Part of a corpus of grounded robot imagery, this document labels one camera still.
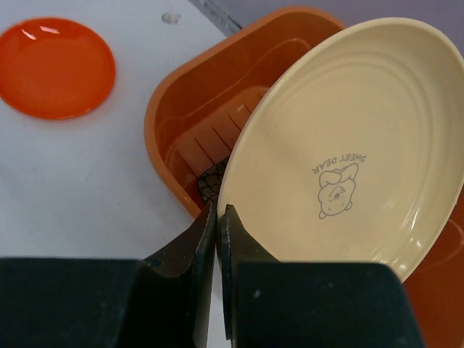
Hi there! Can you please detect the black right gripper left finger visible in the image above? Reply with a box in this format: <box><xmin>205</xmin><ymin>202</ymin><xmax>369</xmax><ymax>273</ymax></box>
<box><xmin>1</xmin><ymin>203</ymin><xmax>216</xmax><ymax>347</ymax></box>

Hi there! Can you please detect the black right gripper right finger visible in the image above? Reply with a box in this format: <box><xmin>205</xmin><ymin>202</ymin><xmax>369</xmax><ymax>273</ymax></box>
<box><xmin>218</xmin><ymin>205</ymin><xmax>425</xmax><ymax>347</ymax></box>

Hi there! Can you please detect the black floral square plate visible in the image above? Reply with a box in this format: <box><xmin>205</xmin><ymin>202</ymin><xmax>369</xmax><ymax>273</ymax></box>
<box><xmin>197</xmin><ymin>158</ymin><xmax>228</xmax><ymax>204</ymax></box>

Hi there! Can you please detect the tan bear plate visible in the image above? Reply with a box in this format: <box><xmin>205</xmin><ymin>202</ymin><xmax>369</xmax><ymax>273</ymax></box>
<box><xmin>217</xmin><ymin>17</ymin><xmax>463</xmax><ymax>280</ymax></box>

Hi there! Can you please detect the orange round plate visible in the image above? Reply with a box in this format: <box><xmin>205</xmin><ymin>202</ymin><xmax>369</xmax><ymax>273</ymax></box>
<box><xmin>1</xmin><ymin>17</ymin><xmax>116</xmax><ymax>120</ymax></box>

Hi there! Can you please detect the orange plastic bin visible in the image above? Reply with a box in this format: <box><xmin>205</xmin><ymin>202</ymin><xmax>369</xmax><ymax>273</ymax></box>
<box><xmin>144</xmin><ymin>7</ymin><xmax>463</xmax><ymax>347</ymax></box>

